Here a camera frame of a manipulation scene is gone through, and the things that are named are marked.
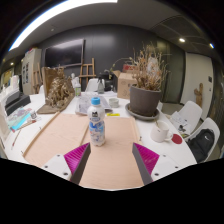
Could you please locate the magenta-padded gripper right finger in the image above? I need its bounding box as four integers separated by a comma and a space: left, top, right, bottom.
131, 142, 183, 185

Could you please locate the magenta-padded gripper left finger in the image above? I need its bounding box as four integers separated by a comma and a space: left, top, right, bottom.
41, 142, 92, 185

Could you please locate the blue-capped white drink bottle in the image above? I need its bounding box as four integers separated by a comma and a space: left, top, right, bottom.
87, 96, 107, 147

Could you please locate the light wooden board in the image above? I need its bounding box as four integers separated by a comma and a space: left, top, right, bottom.
22, 113, 145, 190

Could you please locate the white mug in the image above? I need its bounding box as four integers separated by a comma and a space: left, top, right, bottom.
149, 119, 174, 144

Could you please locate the flat round red coaster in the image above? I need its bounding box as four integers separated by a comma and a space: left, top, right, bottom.
171, 133, 184, 145

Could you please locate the grey plant saucer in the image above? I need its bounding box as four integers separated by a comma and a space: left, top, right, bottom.
125, 102, 161, 122

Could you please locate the stack of papers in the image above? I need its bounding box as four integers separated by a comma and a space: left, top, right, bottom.
170, 111, 189, 134

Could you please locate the black backpack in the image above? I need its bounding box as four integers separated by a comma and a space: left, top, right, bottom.
187, 128, 216, 164

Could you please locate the plastic-wrapped booklet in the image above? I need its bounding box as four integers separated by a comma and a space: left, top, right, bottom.
75, 92, 113, 116

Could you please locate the dried plant in grey pot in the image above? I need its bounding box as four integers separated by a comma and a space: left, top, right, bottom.
128, 43, 169, 118

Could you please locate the small white bowl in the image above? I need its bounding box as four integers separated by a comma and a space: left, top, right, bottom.
108, 97, 120, 109

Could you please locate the white chair with papers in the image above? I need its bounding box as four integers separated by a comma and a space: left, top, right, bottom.
169, 100, 203, 136

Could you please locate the brown carved sculpture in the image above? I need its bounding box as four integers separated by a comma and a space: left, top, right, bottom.
36, 66, 76, 115

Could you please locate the colourful plastic packet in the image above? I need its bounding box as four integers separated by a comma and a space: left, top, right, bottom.
6, 106, 34, 133

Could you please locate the small green-label bottle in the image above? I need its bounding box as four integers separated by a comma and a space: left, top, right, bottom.
73, 78, 82, 98

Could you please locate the white chair with backpack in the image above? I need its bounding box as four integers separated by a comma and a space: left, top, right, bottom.
184, 117, 222, 164

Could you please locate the white chair behind table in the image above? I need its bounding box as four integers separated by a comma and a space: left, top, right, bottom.
84, 78, 101, 93

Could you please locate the clear spray bottle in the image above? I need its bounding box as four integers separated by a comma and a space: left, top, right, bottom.
96, 78, 106, 95

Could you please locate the cardboard box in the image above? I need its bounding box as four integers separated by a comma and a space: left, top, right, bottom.
112, 63, 141, 100

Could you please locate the black case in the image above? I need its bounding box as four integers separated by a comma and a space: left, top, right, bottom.
4, 90, 32, 116

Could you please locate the wooden figure sculpture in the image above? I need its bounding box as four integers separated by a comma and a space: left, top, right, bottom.
194, 82, 205, 108

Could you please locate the wooden easel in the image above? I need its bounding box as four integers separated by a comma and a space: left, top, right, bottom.
79, 57, 97, 86

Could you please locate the white cabinet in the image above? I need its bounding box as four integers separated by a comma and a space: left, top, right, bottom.
20, 48, 43, 96

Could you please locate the black wall screen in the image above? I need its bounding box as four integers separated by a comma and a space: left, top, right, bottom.
44, 38, 85, 69

